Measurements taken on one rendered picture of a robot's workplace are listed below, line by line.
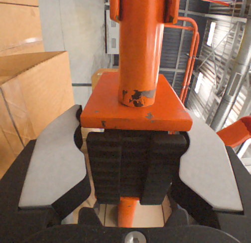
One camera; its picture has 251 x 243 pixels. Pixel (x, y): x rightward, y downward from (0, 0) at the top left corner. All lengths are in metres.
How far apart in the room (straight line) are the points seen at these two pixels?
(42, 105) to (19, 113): 0.05
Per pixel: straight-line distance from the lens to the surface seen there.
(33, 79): 0.22
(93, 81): 1.97
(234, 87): 6.06
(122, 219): 0.21
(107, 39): 7.47
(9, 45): 0.81
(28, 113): 0.21
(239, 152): 3.07
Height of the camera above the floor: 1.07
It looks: level
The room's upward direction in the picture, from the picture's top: 92 degrees clockwise
